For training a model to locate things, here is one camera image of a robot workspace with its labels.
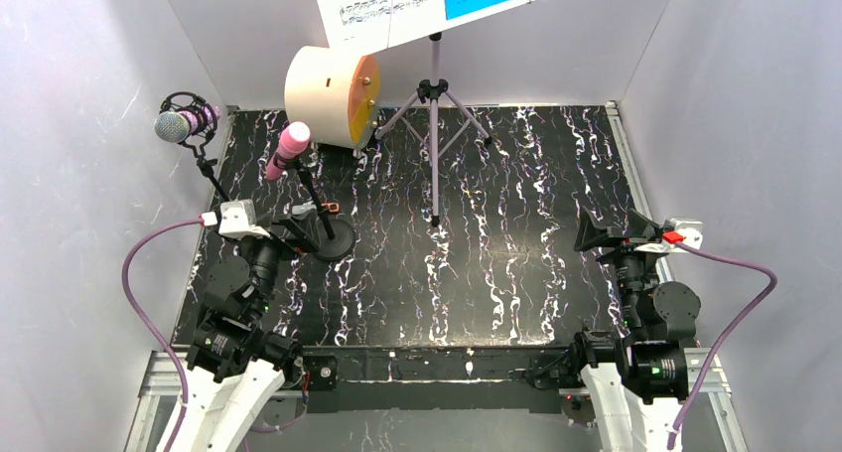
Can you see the cream and orange drum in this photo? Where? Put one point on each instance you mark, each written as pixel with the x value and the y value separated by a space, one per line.
pixel 335 93

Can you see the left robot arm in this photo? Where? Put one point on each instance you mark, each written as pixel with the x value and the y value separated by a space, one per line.
pixel 233 367

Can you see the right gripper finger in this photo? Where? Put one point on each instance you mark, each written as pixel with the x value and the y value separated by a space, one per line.
pixel 639 226
pixel 591 235

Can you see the silver tripod music stand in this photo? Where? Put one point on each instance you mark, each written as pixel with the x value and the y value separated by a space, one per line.
pixel 429 91

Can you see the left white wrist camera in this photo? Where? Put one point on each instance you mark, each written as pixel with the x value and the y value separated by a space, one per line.
pixel 234 220

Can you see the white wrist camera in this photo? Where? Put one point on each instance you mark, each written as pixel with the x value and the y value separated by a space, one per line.
pixel 676 230
pixel 234 220

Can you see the pink microphone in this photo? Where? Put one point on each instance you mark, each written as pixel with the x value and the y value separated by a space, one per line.
pixel 293 141

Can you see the blue mesh microphone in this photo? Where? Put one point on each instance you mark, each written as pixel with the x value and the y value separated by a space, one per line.
pixel 176 126

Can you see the orange and grey marker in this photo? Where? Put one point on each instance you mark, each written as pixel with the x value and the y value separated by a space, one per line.
pixel 331 208

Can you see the black tripod mic stand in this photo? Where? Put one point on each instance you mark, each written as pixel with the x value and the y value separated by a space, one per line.
pixel 197 144

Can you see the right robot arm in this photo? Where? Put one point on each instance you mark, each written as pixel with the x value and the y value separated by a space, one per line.
pixel 636 378

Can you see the black round-base mic stand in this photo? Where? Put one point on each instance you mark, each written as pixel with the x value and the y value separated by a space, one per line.
pixel 337 236

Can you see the white sheet music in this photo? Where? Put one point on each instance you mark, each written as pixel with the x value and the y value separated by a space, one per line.
pixel 371 26

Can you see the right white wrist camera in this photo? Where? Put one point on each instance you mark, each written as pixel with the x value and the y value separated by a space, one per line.
pixel 676 230

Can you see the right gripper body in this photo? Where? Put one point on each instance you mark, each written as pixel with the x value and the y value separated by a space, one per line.
pixel 622 250

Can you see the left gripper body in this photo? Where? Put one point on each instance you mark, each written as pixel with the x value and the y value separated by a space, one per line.
pixel 282 236

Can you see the aluminium frame rail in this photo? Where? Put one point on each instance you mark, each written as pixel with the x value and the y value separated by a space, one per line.
pixel 429 378

